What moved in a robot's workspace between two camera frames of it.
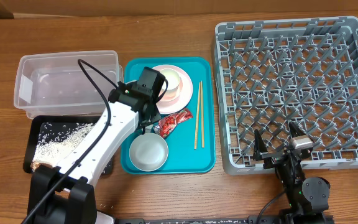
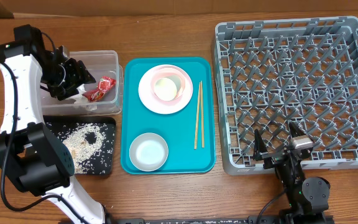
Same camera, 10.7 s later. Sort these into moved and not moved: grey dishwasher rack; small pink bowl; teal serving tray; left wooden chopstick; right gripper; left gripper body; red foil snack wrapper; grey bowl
Moved: red foil snack wrapper; left gripper body; small pink bowl
Not moved: grey bowl; grey dishwasher rack; left wooden chopstick; right gripper; teal serving tray
